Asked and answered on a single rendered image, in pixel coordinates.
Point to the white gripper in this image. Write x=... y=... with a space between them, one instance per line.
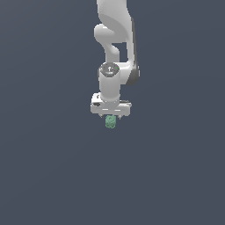
x=110 y=107

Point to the small green object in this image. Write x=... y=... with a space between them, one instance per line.
x=110 y=121

